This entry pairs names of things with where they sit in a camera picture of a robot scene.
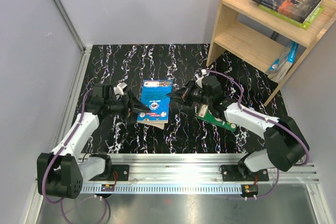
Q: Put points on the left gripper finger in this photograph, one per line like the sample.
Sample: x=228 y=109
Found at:
x=132 y=117
x=136 y=106

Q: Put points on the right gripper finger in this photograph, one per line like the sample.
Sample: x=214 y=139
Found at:
x=188 y=87
x=176 y=96

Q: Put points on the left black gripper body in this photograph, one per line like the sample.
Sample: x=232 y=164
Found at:
x=117 y=107

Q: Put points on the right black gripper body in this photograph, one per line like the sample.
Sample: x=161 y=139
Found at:
x=196 y=95

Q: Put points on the blue book back cover up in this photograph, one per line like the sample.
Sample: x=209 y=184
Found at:
x=155 y=96

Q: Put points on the blue 26-storey treehouse book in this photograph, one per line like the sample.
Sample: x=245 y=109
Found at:
x=279 y=68

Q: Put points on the lime green treehouse book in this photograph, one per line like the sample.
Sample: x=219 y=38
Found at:
x=307 y=22

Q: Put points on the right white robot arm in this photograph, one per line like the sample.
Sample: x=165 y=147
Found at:
x=285 y=145

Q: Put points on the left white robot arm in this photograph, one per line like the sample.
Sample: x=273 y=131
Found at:
x=59 y=173

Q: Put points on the dark green coin book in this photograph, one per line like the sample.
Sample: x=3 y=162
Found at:
x=205 y=115

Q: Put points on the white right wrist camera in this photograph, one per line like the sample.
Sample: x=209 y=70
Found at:
x=199 y=76

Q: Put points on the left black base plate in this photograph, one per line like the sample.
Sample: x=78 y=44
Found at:
x=120 y=172

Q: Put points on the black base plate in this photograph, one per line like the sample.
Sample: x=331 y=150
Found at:
x=234 y=173
x=120 y=172

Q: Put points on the aluminium mounting rail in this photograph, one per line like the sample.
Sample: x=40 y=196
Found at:
x=187 y=174

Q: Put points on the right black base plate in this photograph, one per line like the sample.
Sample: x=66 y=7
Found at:
x=234 y=173

